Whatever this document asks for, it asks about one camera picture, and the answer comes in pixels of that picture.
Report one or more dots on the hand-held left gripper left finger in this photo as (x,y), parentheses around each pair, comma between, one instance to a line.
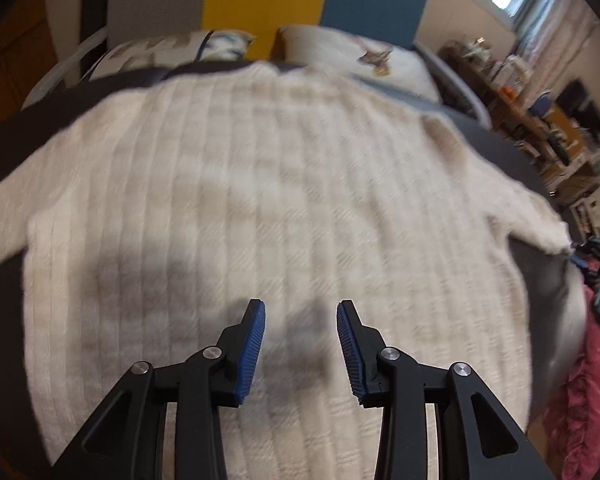
(250,355)

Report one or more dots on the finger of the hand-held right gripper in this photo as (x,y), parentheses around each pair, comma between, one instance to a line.
(582,260)

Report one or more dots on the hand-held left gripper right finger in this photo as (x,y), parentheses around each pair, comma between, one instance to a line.
(350,355)

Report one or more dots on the cream knit sweater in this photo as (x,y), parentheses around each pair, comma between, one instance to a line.
(280,185)

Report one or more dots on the pink ruffled bed blanket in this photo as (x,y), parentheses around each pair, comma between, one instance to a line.
(580,400)

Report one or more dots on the black flat television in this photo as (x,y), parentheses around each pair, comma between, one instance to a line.
(582,107)

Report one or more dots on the blue folding chair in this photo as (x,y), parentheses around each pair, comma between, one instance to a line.
(541,102)

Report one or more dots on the wooden side table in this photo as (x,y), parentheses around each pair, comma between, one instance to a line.
(510,110)

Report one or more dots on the pale patterned curtain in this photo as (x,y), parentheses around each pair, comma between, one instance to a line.
(555,45)

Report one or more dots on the white deer print cushion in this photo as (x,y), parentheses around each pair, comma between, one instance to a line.
(330,55)

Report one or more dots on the geometric triangle print cushion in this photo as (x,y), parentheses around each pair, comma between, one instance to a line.
(180,47)

